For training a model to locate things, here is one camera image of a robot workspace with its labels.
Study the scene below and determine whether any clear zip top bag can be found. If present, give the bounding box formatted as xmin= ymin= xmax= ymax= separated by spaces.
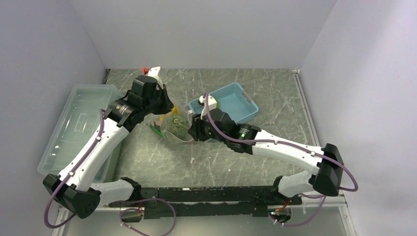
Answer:
xmin=147 ymin=101 xmax=193 ymax=144

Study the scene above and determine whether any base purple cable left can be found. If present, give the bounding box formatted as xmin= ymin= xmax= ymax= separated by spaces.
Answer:
xmin=119 ymin=199 xmax=177 ymax=236

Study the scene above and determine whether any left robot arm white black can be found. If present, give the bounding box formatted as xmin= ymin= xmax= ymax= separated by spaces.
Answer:
xmin=43 ymin=74 xmax=174 ymax=219

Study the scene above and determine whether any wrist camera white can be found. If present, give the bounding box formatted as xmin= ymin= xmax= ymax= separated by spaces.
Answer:
xmin=198 ymin=94 xmax=218 ymax=118
xmin=141 ymin=66 xmax=163 ymax=87

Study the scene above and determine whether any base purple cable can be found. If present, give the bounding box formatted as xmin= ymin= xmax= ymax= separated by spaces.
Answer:
xmin=268 ymin=192 xmax=328 ymax=228
xmin=119 ymin=199 xmax=177 ymax=236

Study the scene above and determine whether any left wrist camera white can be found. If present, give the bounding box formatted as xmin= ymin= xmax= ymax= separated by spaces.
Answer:
xmin=141 ymin=66 xmax=163 ymax=87

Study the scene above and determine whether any light blue plastic basket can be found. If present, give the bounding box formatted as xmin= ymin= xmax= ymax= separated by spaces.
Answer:
xmin=188 ymin=82 xmax=260 ymax=124

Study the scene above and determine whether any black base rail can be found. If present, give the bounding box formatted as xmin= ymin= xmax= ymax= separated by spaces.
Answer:
xmin=109 ymin=186 xmax=302 ymax=219

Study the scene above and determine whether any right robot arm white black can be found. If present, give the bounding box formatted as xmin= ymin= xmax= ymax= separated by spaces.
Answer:
xmin=188 ymin=109 xmax=343 ymax=204

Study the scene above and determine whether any green netted melon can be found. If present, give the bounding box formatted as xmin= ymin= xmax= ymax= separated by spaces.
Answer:
xmin=165 ymin=114 xmax=189 ymax=141

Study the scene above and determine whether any yellow banana bunch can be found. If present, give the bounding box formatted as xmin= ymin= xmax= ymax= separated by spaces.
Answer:
xmin=154 ymin=114 xmax=169 ymax=129

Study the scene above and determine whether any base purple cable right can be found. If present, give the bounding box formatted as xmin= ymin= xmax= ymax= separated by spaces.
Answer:
xmin=268 ymin=192 xmax=328 ymax=228

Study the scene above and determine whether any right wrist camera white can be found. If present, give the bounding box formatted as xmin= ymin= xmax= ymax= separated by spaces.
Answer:
xmin=198 ymin=94 xmax=218 ymax=118

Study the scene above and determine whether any clear plastic storage bin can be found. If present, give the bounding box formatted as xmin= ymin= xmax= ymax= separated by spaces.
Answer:
xmin=37 ymin=85 xmax=123 ymax=176

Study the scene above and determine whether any green chili pepper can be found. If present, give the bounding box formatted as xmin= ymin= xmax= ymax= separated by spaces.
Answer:
xmin=149 ymin=125 xmax=164 ymax=138

